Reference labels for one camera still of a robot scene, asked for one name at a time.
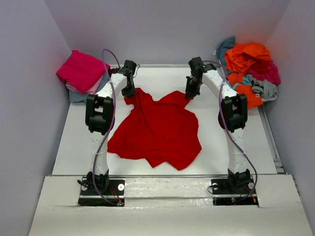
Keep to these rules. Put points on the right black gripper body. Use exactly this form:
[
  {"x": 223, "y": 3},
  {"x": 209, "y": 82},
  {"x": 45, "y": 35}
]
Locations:
[{"x": 191, "y": 88}]

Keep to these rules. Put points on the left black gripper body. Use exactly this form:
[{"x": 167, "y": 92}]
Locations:
[{"x": 128, "y": 91}]

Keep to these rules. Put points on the red t shirt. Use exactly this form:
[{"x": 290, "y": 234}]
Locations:
[{"x": 162, "y": 131}]

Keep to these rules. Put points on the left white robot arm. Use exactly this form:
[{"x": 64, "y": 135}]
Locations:
[{"x": 100, "y": 118}]

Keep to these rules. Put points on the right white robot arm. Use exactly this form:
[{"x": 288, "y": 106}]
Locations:
[{"x": 233, "y": 115}]

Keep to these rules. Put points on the maroon folded t shirt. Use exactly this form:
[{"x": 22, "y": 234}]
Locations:
[{"x": 110, "y": 72}]

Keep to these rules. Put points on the teal-grey t shirt in pile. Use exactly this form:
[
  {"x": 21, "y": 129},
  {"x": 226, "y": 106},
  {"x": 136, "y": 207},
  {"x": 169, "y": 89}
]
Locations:
[{"x": 226, "y": 45}]

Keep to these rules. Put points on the pink folded t shirt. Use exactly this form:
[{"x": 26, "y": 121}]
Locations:
[{"x": 85, "y": 85}]

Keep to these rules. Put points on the magenta folded t shirt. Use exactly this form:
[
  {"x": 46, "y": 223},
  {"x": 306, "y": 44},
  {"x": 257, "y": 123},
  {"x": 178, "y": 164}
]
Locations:
[{"x": 80, "y": 65}]

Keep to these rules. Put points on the light blue t shirt in pile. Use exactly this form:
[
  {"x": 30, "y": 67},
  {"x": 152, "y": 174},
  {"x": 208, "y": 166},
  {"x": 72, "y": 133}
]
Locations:
[{"x": 244, "y": 82}]

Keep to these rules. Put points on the orange t shirt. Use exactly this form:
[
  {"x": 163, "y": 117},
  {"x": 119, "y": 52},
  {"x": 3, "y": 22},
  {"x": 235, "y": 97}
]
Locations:
[{"x": 239, "y": 60}]

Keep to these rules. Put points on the grey-blue folded t shirt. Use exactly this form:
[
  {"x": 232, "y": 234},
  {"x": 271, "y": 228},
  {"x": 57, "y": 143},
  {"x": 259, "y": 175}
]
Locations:
[{"x": 75, "y": 97}]

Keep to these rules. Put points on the magenta t shirt in pile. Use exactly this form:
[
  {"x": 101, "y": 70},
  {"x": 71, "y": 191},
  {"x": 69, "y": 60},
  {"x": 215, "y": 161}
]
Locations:
[{"x": 272, "y": 75}]

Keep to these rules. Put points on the grey t shirt in pile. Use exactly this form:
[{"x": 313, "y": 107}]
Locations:
[{"x": 265, "y": 89}]

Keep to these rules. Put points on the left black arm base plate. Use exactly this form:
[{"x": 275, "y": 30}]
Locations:
[{"x": 113, "y": 196}]

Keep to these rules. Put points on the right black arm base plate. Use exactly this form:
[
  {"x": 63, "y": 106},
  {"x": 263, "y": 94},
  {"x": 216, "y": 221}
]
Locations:
[{"x": 223, "y": 195}]

